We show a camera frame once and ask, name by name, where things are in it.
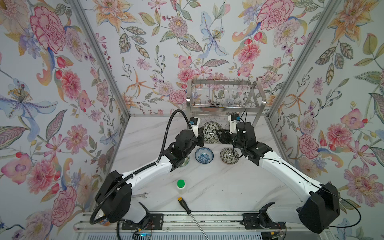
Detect green leaf bowl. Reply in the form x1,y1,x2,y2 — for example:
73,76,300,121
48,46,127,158
180,156,190,168

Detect black yellow screwdriver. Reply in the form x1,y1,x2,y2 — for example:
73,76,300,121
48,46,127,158
178,197,209,240

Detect stainless steel dish rack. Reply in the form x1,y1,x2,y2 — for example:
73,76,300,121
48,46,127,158
187,78,267,131

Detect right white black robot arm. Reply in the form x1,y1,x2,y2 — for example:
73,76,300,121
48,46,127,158
215,121,340,234

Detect blue floral bowl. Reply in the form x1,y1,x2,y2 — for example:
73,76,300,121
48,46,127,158
195,147,214,164

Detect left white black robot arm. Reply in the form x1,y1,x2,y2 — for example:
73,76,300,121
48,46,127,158
89,130,204,225

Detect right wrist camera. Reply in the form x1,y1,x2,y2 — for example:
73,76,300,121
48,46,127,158
228,114,241,134

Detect green cap white bottle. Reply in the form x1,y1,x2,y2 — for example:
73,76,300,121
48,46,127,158
177,179,187,194

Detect silver wrench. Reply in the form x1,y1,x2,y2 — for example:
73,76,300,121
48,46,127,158
132,193,148,199

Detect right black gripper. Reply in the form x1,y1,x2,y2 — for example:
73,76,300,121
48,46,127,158
216,129,246,154

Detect black corrugated cable conduit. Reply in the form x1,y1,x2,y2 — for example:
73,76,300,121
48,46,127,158
89,109,193,225

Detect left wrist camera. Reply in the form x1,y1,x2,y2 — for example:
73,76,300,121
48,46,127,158
190,117,201,138

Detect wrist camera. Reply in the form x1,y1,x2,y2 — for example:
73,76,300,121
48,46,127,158
228,114,241,134
190,117,201,138

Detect olive leaf pattern bowl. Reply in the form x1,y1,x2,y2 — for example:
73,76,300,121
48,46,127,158
202,121,223,144

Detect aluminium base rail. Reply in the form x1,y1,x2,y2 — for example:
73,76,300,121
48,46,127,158
73,210,331,233

